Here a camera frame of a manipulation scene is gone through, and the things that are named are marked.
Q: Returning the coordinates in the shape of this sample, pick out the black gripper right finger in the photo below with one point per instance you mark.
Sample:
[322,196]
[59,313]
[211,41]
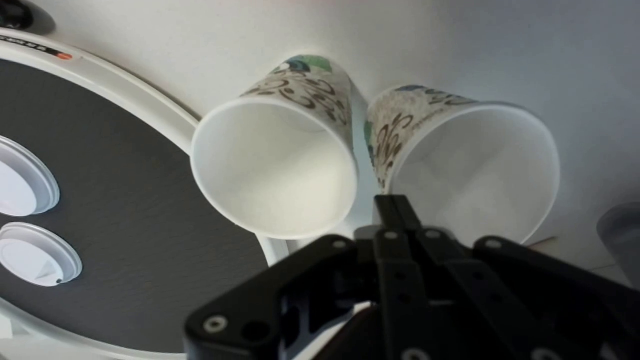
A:
[493,301]

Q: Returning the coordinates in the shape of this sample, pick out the white cup lid far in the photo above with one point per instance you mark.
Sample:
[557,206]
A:
[27,184]

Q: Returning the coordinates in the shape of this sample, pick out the white cup lid near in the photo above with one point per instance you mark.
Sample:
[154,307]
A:
[37,254]

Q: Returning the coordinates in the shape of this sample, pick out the patterned paper cup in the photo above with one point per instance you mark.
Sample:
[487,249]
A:
[472,166]
[278,159]

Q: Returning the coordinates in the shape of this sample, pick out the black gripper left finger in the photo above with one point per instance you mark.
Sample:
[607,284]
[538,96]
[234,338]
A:
[278,313]

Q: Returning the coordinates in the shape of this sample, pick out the round black white tray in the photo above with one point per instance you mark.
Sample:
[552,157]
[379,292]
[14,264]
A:
[150,246]

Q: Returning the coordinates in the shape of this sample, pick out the white cup lid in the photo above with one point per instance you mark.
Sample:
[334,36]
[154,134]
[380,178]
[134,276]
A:
[27,184]
[37,254]

